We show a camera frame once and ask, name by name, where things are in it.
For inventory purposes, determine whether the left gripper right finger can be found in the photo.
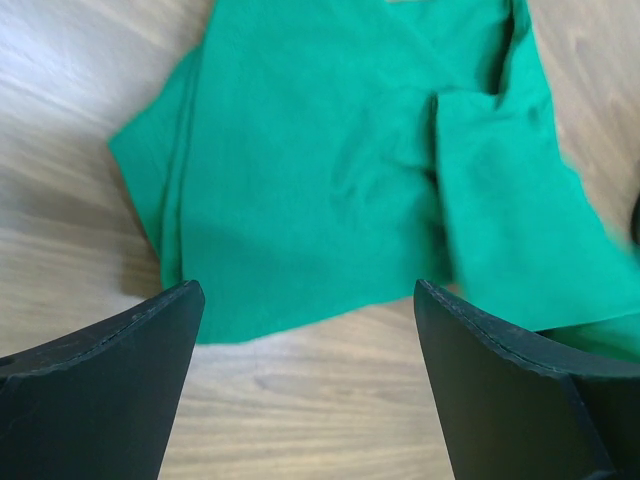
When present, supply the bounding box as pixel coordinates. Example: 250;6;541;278
414;280;639;480

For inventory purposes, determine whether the green t shirt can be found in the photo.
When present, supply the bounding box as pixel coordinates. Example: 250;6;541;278
109;1;639;360

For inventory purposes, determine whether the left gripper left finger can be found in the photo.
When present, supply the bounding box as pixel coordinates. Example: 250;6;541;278
1;281;205;479

